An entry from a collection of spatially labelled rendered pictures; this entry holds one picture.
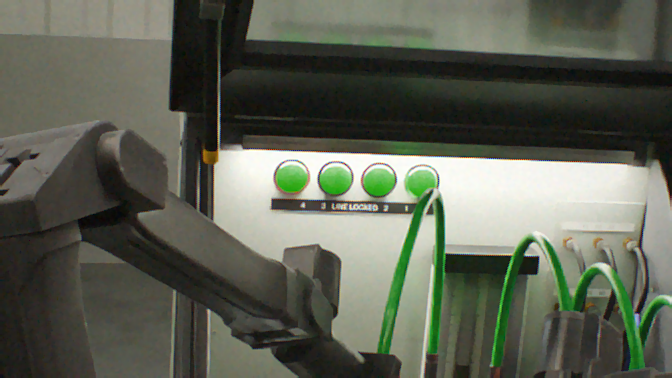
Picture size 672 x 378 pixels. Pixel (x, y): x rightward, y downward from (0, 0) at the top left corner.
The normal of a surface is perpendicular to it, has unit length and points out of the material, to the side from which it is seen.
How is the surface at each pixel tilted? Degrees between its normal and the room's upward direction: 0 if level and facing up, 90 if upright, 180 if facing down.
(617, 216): 90
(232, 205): 90
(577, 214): 90
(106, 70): 90
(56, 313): 77
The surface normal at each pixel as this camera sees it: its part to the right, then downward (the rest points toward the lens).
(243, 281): 0.94, -0.09
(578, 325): 0.06, -0.48
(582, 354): -0.68, -0.49
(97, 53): 0.22, 0.28
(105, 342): 0.07, -0.96
